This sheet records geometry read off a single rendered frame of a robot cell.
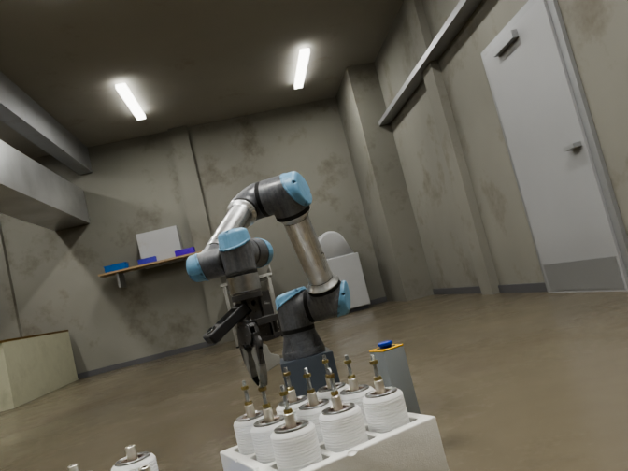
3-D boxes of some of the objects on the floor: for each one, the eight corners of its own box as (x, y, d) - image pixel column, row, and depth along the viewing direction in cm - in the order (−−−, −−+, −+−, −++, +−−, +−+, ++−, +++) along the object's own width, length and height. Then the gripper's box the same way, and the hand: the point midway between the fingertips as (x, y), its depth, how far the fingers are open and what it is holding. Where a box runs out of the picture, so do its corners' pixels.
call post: (396, 463, 151) (368, 351, 154) (416, 454, 155) (388, 345, 158) (412, 467, 145) (383, 351, 148) (432, 458, 149) (403, 345, 151)
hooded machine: (366, 306, 877) (347, 229, 888) (374, 306, 819) (353, 224, 831) (323, 317, 868) (305, 239, 880) (328, 319, 811) (307, 235, 822)
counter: (78, 379, 822) (68, 329, 829) (12, 408, 602) (-1, 340, 608) (29, 392, 814) (19, 341, 820) (-57, 426, 593) (-69, 357, 600)
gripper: (276, 286, 127) (297, 378, 126) (255, 292, 137) (275, 377, 135) (242, 293, 123) (264, 389, 121) (223, 299, 132) (243, 387, 130)
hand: (257, 380), depth 126 cm, fingers open, 3 cm apart
